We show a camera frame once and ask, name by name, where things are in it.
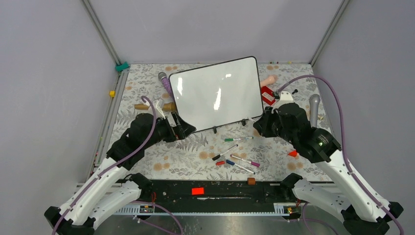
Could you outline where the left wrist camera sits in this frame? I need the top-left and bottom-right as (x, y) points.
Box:
(152, 99), (164, 115)

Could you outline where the white black-framed whiteboard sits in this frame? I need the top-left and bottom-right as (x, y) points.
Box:
(168, 56), (264, 131)

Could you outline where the blue whiteboard marker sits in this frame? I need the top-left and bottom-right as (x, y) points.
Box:
(225, 159), (255, 175)

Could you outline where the green whiteboard marker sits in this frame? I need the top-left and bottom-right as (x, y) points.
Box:
(224, 137), (254, 142)

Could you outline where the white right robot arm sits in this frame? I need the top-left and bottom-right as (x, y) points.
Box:
(253, 103), (404, 235)

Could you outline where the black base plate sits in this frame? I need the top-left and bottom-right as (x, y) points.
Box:
(138, 180), (302, 210)

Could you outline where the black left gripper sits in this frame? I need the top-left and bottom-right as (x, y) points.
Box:
(143, 110), (196, 149)

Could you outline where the small brown block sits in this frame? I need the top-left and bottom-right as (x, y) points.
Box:
(247, 177), (256, 185)

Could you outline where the pink whiteboard marker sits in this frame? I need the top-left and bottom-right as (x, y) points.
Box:
(230, 154), (260, 167)

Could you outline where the pink toy handle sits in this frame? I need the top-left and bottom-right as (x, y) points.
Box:
(260, 74), (278, 88)

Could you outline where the teal corner clip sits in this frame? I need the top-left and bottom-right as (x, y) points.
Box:
(115, 62), (130, 72)

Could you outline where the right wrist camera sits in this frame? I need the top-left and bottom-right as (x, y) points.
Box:
(274, 91), (294, 107)

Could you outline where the black whiteboard marker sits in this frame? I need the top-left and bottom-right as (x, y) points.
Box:
(212, 144), (238, 161)

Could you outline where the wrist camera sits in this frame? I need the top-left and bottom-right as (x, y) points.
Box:
(152, 99), (164, 115)
(274, 91), (294, 107)

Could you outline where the white cable duct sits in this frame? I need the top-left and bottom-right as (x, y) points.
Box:
(114, 203), (303, 216)

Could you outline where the red whiteboard eraser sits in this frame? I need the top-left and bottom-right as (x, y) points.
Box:
(261, 86), (277, 106)

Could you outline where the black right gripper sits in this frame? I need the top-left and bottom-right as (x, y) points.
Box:
(253, 106), (297, 145)

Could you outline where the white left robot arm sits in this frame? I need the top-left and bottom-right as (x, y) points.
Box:
(44, 113), (196, 235)

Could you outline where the wooden rolling pin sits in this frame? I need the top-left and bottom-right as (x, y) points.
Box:
(134, 102), (177, 112)

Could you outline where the floral table mat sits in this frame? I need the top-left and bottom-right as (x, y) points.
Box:
(108, 64), (330, 182)

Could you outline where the red triangular block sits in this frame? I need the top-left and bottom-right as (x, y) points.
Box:
(287, 150), (298, 158)

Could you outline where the purple toy microphone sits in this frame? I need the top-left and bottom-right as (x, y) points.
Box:
(158, 72), (174, 98)

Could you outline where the grey toy microphone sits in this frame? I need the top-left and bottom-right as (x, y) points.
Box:
(309, 94), (321, 128)

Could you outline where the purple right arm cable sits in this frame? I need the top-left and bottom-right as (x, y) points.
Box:
(276, 75), (405, 235)

